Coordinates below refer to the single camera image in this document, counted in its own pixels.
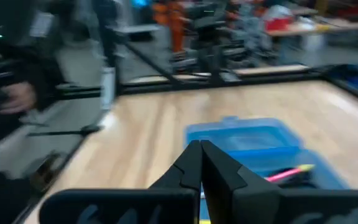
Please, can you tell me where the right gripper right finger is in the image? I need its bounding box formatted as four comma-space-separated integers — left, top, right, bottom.
200, 139, 358, 224

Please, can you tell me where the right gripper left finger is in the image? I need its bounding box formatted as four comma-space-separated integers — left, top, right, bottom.
39, 139, 203, 224

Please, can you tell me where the pink pencil yellow end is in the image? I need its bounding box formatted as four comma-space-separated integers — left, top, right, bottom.
265, 164, 316, 184

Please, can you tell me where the blue plastic supply box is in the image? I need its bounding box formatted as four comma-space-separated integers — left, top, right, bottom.
183, 115, 351, 224

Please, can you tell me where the red bin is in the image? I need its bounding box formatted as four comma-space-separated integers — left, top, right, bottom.
264, 17, 293, 32

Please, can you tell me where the person's hand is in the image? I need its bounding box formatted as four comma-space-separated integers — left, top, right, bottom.
0, 81, 37, 115

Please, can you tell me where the wooden work table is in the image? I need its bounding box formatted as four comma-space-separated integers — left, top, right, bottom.
267, 18, 358, 38

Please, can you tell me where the person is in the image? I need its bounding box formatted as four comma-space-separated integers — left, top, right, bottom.
0, 0, 67, 146

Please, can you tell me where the black aluminium table frame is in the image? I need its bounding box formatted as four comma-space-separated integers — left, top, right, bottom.
54, 62, 358, 110

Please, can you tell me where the silver metal bracket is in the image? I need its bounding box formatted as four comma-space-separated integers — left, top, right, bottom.
99, 65, 117, 110

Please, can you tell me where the black camera box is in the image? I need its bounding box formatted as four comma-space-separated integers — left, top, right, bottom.
26, 151, 67, 192

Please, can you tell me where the orange shelf post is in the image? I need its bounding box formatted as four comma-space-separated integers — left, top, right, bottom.
152, 0, 188, 52

